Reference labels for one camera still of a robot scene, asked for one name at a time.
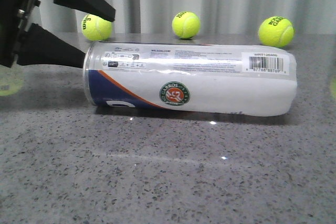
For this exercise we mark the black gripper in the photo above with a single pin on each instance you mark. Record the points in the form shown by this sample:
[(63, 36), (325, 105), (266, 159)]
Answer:
[(40, 47)]

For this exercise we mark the white blue tennis ball can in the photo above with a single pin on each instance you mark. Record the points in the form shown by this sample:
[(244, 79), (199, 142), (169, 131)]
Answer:
[(231, 79)]

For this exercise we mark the tennis ball with Wilson logo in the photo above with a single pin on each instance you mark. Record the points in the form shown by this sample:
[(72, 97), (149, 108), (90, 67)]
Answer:
[(96, 28)]

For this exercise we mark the centre tennis ball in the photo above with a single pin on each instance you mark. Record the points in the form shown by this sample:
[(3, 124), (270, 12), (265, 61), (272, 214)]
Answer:
[(186, 25)]

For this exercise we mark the Roland Garros tennis ball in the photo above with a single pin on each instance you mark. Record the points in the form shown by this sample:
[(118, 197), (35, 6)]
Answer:
[(276, 31)]

